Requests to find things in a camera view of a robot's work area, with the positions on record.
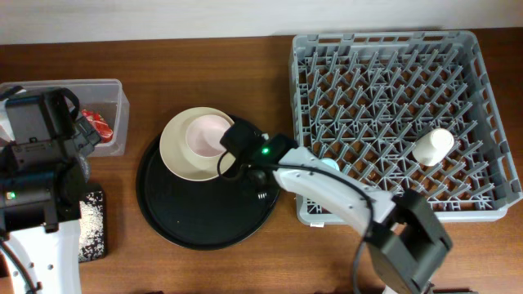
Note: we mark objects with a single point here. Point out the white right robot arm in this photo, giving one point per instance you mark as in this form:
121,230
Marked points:
406,241

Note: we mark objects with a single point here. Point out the grey dishwasher rack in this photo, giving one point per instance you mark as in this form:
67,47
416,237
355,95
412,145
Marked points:
363,99

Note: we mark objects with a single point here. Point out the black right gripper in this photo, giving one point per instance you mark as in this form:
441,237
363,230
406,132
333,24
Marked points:
248,186

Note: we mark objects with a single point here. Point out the white plastic cup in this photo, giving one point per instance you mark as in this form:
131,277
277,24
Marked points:
433,147

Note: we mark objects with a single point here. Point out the pile of rice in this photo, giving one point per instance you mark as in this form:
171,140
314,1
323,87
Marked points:
91,240

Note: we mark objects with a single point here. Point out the black round tray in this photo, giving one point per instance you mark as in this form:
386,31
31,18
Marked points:
199,215

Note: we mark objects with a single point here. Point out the clear plastic waste bin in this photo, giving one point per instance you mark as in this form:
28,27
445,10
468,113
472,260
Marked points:
103,96

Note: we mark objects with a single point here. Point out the beige round plate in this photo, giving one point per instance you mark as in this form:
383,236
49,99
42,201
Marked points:
177,156

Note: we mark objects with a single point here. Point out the pink bowl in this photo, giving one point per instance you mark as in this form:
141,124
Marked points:
203,135

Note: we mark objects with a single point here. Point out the black rectangular food tray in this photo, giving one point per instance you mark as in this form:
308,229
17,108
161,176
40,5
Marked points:
95,195

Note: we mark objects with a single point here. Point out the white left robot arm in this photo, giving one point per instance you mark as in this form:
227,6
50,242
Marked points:
44,174

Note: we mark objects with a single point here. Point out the red candy wrapper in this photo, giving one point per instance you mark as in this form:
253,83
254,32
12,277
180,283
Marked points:
99,123

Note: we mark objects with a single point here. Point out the light blue plastic cup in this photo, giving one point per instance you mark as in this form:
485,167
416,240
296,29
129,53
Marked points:
331,163

